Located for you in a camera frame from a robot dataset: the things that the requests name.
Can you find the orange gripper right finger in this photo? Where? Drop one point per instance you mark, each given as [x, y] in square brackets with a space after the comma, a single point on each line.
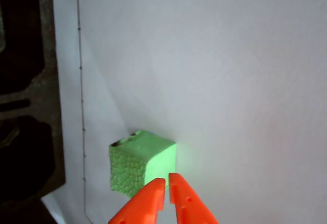
[189, 206]

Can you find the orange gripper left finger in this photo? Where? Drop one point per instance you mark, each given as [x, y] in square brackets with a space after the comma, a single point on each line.
[145, 203]

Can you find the green foam block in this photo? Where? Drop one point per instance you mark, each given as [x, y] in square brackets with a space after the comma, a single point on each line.
[138, 157]

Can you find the black foam tray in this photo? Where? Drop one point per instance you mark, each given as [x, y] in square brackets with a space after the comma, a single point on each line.
[48, 55]

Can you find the white paper sheet drawn frame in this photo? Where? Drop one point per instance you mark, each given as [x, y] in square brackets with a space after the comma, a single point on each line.
[230, 80]

